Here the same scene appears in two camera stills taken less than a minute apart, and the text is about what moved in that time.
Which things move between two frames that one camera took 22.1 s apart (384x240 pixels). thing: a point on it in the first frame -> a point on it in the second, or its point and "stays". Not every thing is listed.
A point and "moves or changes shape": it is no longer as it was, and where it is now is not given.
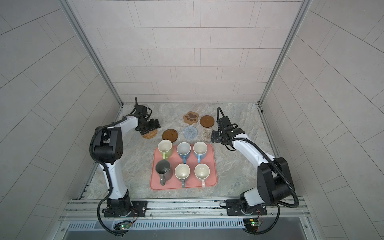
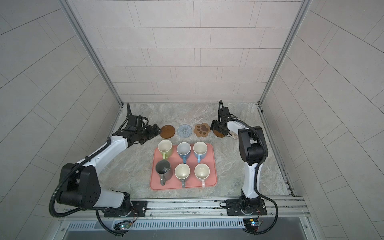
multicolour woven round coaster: x=206 y=135 moves or changes shape
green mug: x=165 y=147 stays
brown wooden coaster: x=170 y=134 moves or changes shape
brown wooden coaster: x=207 y=121 moves or changes shape
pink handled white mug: x=202 y=171 stays
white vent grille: x=142 y=225 stays
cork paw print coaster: x=191 y=117 -> x=201 y=130
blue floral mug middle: x=183 y=149 stays
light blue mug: x=200 y=149 stays
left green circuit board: x=125 y=226 stays
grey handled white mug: x=182 y=171 stays
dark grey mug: x=163 y=168 stays
